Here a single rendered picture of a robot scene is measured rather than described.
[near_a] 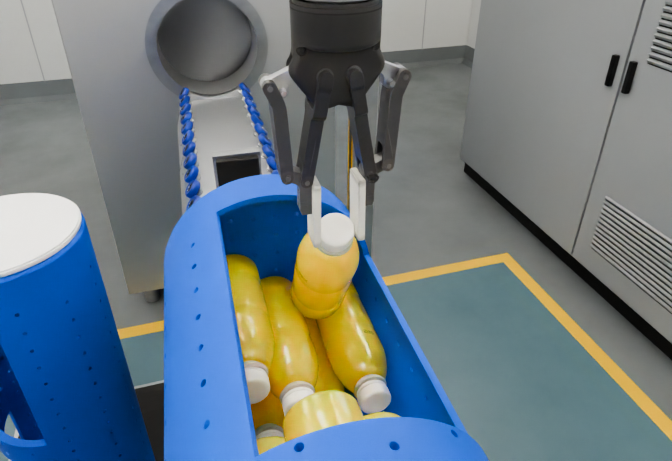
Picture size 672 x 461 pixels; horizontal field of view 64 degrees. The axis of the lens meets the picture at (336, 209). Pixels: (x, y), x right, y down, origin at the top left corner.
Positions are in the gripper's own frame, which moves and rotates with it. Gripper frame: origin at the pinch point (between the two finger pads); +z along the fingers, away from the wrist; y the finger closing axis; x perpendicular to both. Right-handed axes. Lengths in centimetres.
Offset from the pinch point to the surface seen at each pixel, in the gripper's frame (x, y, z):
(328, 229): 0.1, 0.8, 2.3
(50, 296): -37, 41, 33
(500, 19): -205, -143, 32
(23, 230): -47, 45, 25
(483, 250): -145, -116, 129
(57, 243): -41, 38, 25
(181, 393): 9.1, 16.9, 11.3
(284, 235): -19.2, 2.4, 15.5
